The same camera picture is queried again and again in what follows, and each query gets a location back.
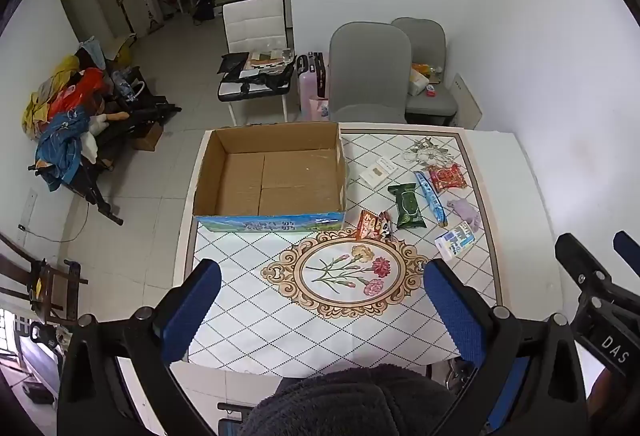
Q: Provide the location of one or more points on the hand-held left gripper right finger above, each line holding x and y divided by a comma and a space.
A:
452, 313

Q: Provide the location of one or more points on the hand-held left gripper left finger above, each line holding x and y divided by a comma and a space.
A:
192, 313

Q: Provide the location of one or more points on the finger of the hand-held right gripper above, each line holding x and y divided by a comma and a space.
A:
580, 258
629, 248

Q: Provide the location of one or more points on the blue and yellow tissue pack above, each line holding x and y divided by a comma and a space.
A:
455, 242

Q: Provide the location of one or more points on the green wet wipes pack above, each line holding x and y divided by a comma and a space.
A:
406, 207

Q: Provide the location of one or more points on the long blue snack packet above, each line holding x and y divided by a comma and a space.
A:
430, 198

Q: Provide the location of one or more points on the orange snack packet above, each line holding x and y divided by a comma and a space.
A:
367, 225

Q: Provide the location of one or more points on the red snack packet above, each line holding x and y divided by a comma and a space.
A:
448, 178

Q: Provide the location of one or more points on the white and gold box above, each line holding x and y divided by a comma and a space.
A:
378, 171

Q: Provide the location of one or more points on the floral diamond pattern tablecloth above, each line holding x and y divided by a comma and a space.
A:
250, 261

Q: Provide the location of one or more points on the purple plush toy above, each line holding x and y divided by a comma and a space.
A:
465, 212

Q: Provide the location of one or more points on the person's dark fleece clothing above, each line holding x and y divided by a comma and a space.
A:
350, 403

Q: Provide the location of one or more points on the dark wooden chair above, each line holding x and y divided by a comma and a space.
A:
45, 281

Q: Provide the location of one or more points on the small brown cardboard box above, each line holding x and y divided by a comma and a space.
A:
148, 137

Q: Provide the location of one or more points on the white flat panel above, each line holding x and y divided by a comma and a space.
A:
466, 103

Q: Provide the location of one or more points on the white cloth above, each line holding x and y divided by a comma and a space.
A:
92, 140

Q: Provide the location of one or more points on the black folding rack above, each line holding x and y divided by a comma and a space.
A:
140, 113

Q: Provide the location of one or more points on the blue jacket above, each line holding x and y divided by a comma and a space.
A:
62, 145

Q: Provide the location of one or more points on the small red item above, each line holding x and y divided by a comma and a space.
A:
430, 91

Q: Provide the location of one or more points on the white and yellow plastic bag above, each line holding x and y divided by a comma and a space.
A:
417, 79

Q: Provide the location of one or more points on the clear water bottle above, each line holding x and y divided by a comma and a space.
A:
122, 83

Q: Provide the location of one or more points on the black bag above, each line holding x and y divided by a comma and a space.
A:
250, 78

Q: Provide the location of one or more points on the red plastic bag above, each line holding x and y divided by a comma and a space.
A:
75, 93

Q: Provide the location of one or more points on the yellow cloth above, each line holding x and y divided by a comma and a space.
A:
37, 108

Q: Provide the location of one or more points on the grey fabric chair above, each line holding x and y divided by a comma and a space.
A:
430, 40
367, 65

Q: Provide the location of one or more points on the pink suitcase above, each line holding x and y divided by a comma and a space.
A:
312, 75

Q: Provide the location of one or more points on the stack of papers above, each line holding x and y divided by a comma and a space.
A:
270, 58

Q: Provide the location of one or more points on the white padded chair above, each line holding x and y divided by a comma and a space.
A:
252, 18

